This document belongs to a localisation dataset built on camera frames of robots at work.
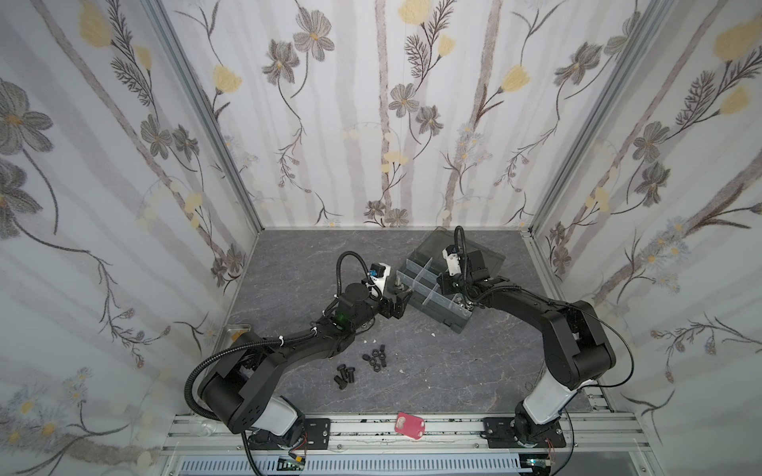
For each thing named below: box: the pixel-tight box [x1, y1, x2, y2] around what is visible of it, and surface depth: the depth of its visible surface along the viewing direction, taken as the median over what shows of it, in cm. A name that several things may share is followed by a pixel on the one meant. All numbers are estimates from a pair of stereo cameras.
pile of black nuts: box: [362, 344, 387, 373], surface depth 88 cm
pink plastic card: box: [393, 411, 425, 440], surface depth 76 cm
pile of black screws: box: [333, 363, 357, 390], surface depth 85 cm
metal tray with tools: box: [226, 323, 252, 346], surface depth 95 cm
